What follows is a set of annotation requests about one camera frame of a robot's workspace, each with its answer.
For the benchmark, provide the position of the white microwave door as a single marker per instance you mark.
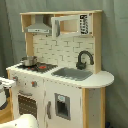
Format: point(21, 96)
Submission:
point(71, 25)

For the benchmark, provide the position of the wooden toy kitchen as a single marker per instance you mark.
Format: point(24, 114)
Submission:
point(87, 97)

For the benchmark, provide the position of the grey toy sink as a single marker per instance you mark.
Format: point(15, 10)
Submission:
point(73, 74)

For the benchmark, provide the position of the black toy faucet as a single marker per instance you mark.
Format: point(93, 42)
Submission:
point(81, 63)

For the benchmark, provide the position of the black toy stovetop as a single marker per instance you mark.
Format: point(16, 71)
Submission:
point(38, 67)

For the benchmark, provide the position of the small steel pot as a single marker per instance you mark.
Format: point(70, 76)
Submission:
point(29, 60)

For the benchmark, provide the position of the red oven knob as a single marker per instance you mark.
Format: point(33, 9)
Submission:
point(34, 84)

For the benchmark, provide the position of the grey range hood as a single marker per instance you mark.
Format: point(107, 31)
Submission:
point(41, 25)

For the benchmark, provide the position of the oven door with window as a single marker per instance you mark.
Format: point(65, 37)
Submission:
point(26, 104)

